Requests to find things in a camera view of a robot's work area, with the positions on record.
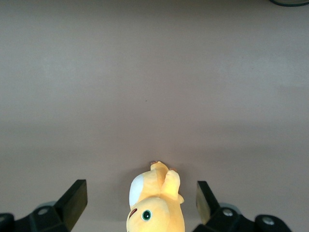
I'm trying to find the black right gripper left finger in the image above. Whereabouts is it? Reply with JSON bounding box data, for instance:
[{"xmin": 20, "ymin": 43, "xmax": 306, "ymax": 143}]
[{"xmin": 0, "ymin": 179, "xmax": 88, "ymax": 232}]

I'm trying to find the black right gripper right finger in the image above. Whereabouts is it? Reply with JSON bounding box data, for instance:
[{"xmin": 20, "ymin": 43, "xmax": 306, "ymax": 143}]
[{"xmin": 195, "ymin": 181, "xmax": 293, "ymax": 232}]

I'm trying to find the yellow plush toy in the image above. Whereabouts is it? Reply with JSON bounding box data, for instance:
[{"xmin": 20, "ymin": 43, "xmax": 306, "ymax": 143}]
[{"xmin": 126, "ymin": 160, "xmax": 185, "ymax": 232}]

